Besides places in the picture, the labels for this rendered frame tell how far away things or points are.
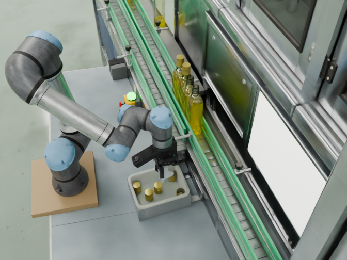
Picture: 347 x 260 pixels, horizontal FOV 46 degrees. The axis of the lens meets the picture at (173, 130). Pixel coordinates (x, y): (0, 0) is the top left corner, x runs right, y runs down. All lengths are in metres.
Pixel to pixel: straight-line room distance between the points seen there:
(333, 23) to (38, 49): 0.88
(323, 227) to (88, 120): 0.95
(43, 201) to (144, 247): 0.46
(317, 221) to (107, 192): 1.33
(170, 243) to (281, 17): 0.92
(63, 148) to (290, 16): 0.94
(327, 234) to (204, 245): 1.14
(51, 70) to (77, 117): 0.20
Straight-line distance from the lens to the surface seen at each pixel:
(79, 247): 1.69
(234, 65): 1.57
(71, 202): 1.76
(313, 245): 0.60
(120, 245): 1.67
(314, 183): 1.26
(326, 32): 1.10
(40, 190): 1.83
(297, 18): 1.24
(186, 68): 1.70
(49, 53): 1.43
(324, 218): 0.55
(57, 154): 1.63
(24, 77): 1.36
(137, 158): 1.54
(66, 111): 1.36
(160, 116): 1.39
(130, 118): 1.42
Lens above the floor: 2.23
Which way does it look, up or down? 48 degrees down
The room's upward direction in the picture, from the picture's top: straight up
